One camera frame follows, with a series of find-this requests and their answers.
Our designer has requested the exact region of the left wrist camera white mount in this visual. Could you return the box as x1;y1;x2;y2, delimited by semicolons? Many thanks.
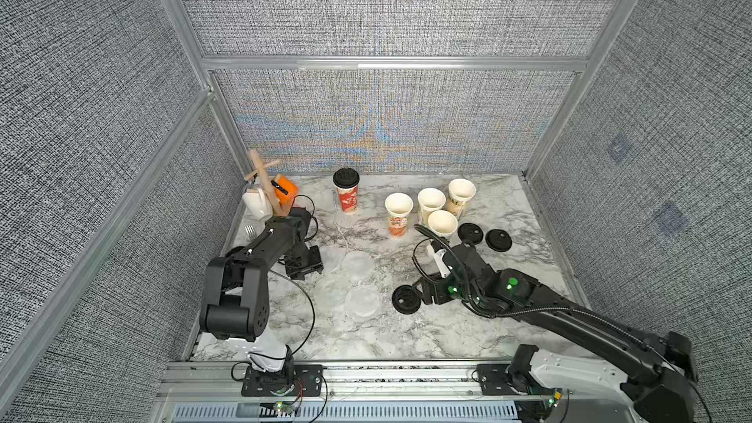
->
287;207;313;234

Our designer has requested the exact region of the orange mug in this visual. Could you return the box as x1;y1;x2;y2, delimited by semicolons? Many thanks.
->
271;174;300;205

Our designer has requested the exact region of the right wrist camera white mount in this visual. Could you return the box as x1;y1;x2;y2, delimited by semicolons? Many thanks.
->
426;243;452;279

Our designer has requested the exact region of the black cup lid back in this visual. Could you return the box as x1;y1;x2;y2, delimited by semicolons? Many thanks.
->
457;222;485;245

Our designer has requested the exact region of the cream paper cup back right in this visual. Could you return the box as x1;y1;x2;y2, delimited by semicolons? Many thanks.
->
446;178;477;219

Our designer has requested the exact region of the cream paper cup front right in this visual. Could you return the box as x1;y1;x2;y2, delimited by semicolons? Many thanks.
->
427;210;458;238

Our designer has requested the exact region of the wooden mug tree stand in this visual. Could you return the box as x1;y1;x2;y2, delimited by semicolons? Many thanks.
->
244;149;293;217

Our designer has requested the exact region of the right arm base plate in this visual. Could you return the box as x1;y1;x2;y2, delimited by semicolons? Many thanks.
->
472;363;557;399

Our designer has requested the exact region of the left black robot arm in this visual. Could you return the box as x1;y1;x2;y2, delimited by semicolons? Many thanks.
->
199;208;324;374

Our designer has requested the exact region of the cream paper cup back middle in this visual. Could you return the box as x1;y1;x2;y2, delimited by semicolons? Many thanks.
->
417;188;446;226

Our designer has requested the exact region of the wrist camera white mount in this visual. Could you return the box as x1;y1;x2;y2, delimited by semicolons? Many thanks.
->
287;207;313;234
426;243;452;279

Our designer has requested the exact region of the silver fork green handle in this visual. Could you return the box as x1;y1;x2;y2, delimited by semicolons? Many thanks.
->
244;224;260;242

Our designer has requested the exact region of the red white paper cup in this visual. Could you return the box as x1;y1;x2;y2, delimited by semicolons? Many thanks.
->
385;193;413;237

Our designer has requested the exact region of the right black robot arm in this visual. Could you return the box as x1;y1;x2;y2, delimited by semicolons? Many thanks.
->
422;238;698;422

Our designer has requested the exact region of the red paper milk tea cup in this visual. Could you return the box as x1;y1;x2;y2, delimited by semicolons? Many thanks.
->
337;185;358;215

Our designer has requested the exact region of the cream paper cup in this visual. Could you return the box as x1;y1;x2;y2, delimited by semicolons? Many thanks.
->
417;188;446;226
427;210;458;238
446;178;477;219

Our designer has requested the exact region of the white mug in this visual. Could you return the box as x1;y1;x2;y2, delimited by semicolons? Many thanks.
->
242;188;274;222

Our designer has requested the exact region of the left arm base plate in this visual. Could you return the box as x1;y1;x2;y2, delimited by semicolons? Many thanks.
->
241;364;324;399

